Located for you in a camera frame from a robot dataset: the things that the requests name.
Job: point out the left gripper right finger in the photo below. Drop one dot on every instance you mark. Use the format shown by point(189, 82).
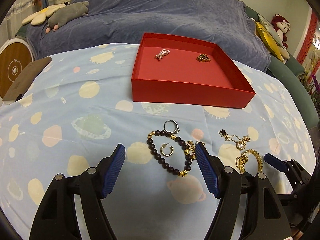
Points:
point(264, 216)

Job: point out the red door garland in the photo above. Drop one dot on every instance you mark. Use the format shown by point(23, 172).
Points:
point(308, 39)

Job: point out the gold yellow pillow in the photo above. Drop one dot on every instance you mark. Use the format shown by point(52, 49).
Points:
point(268, 41)

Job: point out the red cardboard tray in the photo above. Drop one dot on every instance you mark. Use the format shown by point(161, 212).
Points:
point(166, 71)

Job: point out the silver grey pillow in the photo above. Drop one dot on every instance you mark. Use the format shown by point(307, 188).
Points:
point(269, 27)

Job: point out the round wooden white fan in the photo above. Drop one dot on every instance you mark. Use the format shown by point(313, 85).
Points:
point(15, 55)

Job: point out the gold wide rings cluster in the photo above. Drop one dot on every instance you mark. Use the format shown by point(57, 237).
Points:
point(203, 58)

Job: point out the blue planet-print cloth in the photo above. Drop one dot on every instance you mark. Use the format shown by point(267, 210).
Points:
point(80, 108)

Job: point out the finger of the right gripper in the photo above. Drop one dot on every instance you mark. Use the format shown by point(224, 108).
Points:
point(298, 177)

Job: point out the white flower cushion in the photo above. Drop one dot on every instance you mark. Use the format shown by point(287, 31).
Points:
point(39, 17)

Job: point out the purple-blue sofa blanket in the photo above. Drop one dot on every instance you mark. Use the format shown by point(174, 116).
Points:
point(223, 22)

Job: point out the green sofa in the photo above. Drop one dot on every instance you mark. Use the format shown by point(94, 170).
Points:
point(287, 73)

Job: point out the gold hoop earring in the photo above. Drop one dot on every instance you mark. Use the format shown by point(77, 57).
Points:
point(166, 150)

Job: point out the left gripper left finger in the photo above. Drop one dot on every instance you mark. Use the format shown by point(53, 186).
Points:
point(56, 215)

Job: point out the brown phone case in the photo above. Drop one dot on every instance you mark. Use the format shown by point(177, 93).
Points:
point(24, 80)

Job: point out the gold chain bangle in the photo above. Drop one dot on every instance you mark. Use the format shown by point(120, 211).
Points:
point(247, 157)

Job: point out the interlocked gold ring pendant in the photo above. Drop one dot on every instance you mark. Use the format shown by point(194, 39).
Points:
point(241, 145)

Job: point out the grey mole plush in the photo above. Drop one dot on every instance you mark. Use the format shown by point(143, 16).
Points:
point(66, 14)

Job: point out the red monkey plush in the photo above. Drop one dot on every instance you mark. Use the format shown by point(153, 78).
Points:
point(281, 26)

